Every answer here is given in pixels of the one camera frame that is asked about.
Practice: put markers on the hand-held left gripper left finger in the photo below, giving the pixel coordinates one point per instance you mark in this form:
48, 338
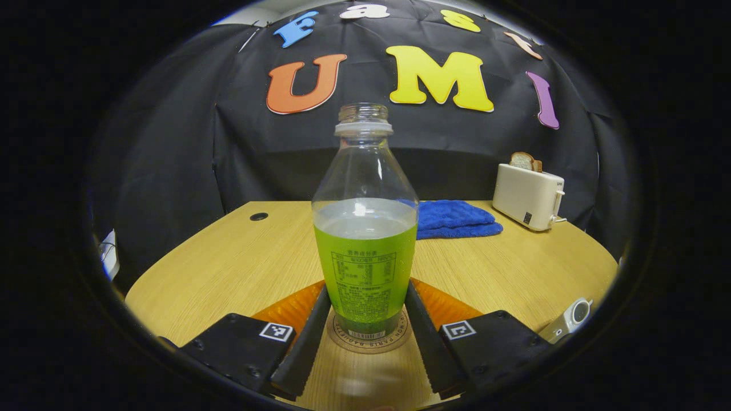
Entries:
308, 348

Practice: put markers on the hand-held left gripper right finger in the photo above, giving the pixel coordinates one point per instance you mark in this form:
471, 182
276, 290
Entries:
425, 342

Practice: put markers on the round wooden coaster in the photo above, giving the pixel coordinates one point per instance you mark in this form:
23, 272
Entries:
371, 345

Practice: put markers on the green label water bottle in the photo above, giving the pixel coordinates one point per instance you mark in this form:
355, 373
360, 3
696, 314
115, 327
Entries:
365, 257

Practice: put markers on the blue folded towel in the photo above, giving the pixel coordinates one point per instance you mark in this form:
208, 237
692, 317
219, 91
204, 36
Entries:
457, 220

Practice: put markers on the white toaster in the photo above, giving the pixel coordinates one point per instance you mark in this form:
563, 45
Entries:
525, 197

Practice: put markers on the white side table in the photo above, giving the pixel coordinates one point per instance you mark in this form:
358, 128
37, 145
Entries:
110, 257

